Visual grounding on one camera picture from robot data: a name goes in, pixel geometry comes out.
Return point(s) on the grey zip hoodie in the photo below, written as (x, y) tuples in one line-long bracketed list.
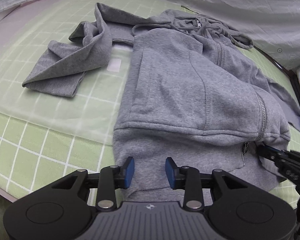
[(177, 92)]

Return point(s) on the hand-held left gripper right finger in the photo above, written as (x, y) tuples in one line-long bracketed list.
[(170, 173)]

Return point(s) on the small white patch label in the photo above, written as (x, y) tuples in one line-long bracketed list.
[(114, 65)]

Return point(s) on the green grid mat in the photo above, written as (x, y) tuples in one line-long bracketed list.
[(27, 155)]

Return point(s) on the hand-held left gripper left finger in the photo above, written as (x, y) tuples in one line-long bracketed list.
[(129, 173)]

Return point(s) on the grey carrot print sheet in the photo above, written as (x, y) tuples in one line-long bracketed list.
[(240, 10)]

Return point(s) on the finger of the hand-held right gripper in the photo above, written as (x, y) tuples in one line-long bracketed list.
[(268, 153)]

